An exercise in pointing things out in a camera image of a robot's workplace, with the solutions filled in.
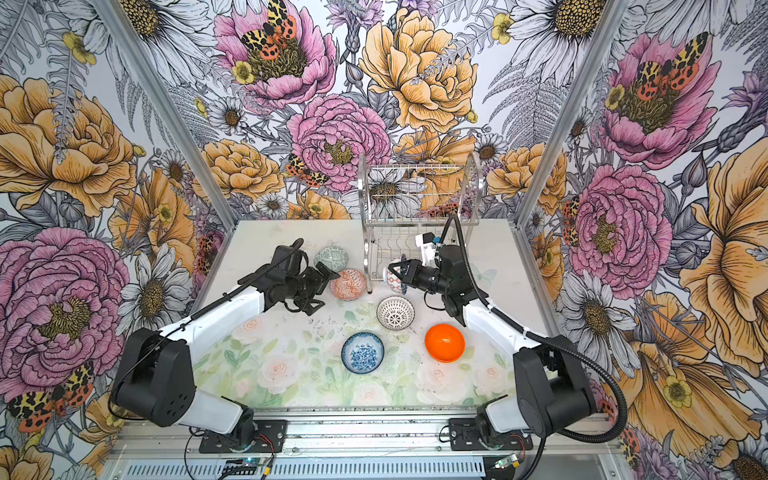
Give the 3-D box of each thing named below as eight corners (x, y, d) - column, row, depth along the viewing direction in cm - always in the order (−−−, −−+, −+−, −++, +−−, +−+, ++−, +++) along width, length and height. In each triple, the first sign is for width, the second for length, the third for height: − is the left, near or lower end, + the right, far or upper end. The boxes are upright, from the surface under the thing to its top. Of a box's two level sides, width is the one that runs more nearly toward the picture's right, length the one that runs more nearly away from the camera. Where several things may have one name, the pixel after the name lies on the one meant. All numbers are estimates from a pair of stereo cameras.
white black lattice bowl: (376, 330, 94) (376, 323, 90) (377, 303, 100) (377, 295, 97) (415, 330, 94) (416, 323, 90) (413, 303, 100) (414, 295, 97)
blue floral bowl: (337, 357, 89) (335, 351, 85) (362, 331, 94) (361, 325, 91) (364, 382, 84) (363, 377, 81) (389, 353, 89) (389, 348, 86)
